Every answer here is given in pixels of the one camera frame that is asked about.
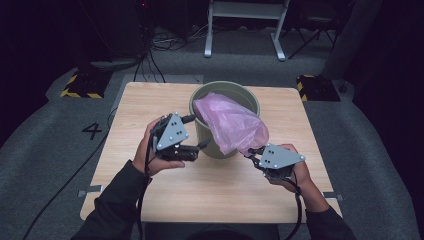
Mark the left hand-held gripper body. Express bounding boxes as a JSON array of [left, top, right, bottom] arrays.
[[151, 112, 200, 162]]

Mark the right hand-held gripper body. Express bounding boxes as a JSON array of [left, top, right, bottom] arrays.
[[259, 143, 306, 183]]

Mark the green plastic bin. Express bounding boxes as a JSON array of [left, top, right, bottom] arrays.
[[188, 80, 262, 160]]

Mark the pink plastic bag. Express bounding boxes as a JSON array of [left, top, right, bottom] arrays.
[[192, 92, 270, 158]]

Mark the person's right hand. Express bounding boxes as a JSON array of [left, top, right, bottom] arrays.
[[268, 143, 313, 195]]

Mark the person's left hand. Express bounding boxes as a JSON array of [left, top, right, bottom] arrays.
[[132, 118, 185, 177]]

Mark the grey tape strip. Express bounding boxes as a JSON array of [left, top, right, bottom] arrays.
[[322, 191, 344, 203], [77, 184, 104, 198]]

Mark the black yellow striped base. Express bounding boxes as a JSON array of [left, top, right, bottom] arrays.
[[59, 68, 113, 100], [296, 74, 342, 103]]

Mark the black equipment stand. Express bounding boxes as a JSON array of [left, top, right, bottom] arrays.
[[76, 0, 149, 69]]

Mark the white metal stand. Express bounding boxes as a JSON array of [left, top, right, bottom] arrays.
[[203, 0, 291, 62]]

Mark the black tripod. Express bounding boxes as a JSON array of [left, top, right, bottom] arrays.
[[288, 13, 342, 61]]

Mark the grey curtain column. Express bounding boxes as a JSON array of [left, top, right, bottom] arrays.
[[320, 0, 384, 80]]

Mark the left hand-held gripper cable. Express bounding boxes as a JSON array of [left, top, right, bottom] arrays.
[[136, 131, 156, 240]]

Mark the hand-held gripper cable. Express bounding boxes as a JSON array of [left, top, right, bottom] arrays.
[[136, 131, 156, 240], [283, 176, 305, 240]]

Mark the right hand-held gripper cable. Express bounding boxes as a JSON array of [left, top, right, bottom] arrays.
[[283, 176, 305, 240]]

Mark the bundle of black cables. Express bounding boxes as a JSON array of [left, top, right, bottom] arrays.
[[133, 19, 208, 84]]

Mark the long black floor cable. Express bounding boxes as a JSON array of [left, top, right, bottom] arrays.
[[21, 106, 118, 240]]

